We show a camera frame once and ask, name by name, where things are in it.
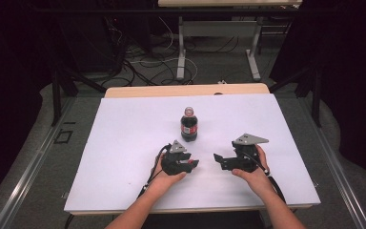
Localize white floor cable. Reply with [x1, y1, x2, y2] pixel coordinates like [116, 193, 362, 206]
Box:
[130, 17, 199, 84]

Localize white table sheet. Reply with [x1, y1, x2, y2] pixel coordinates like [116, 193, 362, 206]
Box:
[63, 93, 321, 213]

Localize desk with white legs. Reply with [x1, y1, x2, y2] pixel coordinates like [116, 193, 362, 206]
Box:
[157, 0, 303, 82]

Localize black floor cables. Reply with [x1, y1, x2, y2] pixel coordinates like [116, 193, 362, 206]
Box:
[101, 18, 198, 88]

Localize person's right hand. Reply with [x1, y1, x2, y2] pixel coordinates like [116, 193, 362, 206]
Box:
[232, 144, 276, 196]

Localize wooden table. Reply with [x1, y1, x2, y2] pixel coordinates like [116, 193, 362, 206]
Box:
[63, 82, 321, 217]

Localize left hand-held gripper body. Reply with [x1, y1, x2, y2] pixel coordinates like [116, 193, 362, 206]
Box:
[160, 139, 193, 177]

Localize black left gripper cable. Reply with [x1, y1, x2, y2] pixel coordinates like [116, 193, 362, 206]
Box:
[137, 143, 173, 198]

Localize dark cola bottle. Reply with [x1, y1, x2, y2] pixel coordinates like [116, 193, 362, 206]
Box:
[179, 106, 199, 143]

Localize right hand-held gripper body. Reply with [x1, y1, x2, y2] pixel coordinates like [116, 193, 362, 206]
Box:
[221, 133, 270, 174]

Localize dark curtain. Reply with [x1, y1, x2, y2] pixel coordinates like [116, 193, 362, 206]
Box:
[268, 0, 366, 185]
[0, 0, 58, 211]

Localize aluminium floor rail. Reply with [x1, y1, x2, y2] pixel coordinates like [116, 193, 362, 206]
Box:
[0, 95, 78, 229]
[297, 94, 366, 229]

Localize person's left hand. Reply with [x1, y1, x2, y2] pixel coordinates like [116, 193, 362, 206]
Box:
[149, 156, 188, 193]

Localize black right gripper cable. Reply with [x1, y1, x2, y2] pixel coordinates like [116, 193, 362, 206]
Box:
[242, 152, 288, 205]

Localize black metal stand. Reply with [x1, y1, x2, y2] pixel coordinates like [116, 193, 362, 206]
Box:
[268, 61, 324, 129]
[51, 61, 108, 127]

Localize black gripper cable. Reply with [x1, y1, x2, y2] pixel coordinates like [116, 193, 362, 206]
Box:
[242, 152, 288, 205]
[137, 143, 173, 198]

